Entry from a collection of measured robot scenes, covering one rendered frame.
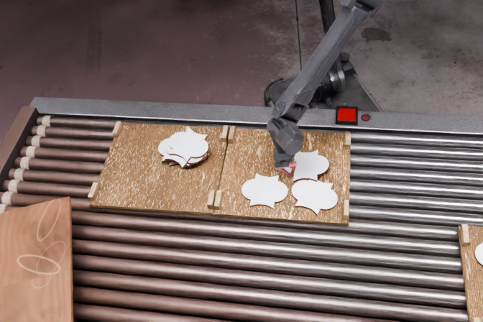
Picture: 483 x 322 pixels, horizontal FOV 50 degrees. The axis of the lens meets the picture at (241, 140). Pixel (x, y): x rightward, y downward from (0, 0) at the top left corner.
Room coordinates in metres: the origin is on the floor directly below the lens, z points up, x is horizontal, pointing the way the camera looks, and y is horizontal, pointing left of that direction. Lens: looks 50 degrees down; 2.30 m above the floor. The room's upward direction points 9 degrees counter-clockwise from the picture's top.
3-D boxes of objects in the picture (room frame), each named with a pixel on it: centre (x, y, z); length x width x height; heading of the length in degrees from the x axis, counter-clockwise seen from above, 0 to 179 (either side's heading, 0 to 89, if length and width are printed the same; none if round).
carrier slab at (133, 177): (1.10, 0.27, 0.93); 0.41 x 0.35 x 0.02; 75
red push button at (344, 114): (1.20, -0.38, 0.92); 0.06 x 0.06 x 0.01; 75
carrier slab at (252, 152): (0.99, -0.12, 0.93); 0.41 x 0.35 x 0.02; 75
